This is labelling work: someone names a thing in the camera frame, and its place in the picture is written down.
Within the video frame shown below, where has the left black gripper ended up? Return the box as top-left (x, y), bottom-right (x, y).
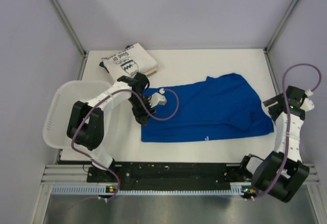
top-left (128, 94), bottom-right (156, 127)

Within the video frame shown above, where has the blue t-shirt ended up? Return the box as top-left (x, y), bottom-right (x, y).
top-left (141, 73), bottom-right (274, 143)

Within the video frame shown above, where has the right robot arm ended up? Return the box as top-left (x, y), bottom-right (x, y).
top-left (238, 86), bottom-right (314, 203)

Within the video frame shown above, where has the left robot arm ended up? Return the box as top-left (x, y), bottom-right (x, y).
top-left (66, 72), bottom-right (156, 182)

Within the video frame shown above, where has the beige folded t-shirt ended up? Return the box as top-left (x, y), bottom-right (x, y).
top-left (143, 67), bottom-right (158, 77)

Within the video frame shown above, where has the white folded printed t-shirt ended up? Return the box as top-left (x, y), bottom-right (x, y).
top-left (99, 43), bottom-right (158, 81)

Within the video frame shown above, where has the white plastic basket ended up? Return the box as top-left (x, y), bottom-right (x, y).
top-left (42, 81), bottom-right (111, 150)

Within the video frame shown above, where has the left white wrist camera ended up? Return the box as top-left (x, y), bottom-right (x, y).
top-left (149, 88), bottom-right (167, 108)

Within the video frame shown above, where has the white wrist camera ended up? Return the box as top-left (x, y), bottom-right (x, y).
top-left (300, 89), bottom-right (314, 112)
top-left (149, 88), bottom-right (167, 108)

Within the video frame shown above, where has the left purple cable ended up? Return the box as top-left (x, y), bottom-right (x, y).
top-left (70, 87), bottom-right (179, 202)

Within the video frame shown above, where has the purple cable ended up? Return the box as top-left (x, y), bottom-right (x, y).
top-left (251, 63), bottom-right (322, 202)
top-left (70, 87), bottom-right (179, 202)

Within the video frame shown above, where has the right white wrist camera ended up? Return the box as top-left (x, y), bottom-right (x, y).
top-left (300, 89), bottom-right (314, 112)

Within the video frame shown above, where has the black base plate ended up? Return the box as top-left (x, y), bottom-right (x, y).
top-left (86, 161), bottom-right (259, 191)

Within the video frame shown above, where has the grey slotted cable duct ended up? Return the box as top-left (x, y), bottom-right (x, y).
top-left (51, 185), bottom-right (255, 196)

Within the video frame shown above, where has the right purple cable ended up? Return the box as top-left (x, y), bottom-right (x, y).
top-left (251, 63), bottom-right (322, 202)

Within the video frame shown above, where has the right aluminium frame post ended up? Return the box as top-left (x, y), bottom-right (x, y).
top-left (264, 0), bottom-right (301, 53)

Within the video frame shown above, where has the aluminium frame post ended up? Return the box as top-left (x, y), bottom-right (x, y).
top-left (49, 0), bottom-right (86, 56)
top-left (264, 0), bottom-right (301, 53)

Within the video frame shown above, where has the aluminium front rail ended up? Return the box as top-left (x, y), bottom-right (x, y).
top-left (40, 164), bottom-right (321, 184)

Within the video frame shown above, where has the left aluminium frame post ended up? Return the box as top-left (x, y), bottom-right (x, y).
top-left (49, 0), bottom-right (86, 56)

